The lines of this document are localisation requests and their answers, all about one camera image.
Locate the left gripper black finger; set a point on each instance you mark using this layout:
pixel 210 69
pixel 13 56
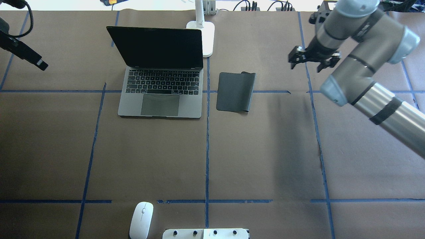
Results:
pixel 23 51

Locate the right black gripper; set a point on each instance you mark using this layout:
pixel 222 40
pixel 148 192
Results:
pixel 318 52

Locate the dark grey mouse pad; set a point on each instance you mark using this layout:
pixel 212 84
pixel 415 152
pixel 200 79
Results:
pixel 234 93

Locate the dark grey laptop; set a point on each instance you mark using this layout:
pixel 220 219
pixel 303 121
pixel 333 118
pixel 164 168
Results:
pixel 164 71

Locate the white computer mouse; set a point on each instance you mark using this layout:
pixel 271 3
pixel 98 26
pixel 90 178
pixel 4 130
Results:
pixel 141 220

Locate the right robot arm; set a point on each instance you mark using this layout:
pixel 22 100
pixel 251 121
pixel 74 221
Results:
pixel 358 38

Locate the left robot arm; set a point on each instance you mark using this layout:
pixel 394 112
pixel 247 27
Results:
pixel 13 45

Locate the white desk lamp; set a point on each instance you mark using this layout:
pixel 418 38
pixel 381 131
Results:
pixel 207 29

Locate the aluminium frame post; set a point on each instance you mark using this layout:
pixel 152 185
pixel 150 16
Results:
pixel 209 7

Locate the white pedestal column mount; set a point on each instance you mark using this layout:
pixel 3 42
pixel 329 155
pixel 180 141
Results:
pixel 207 233

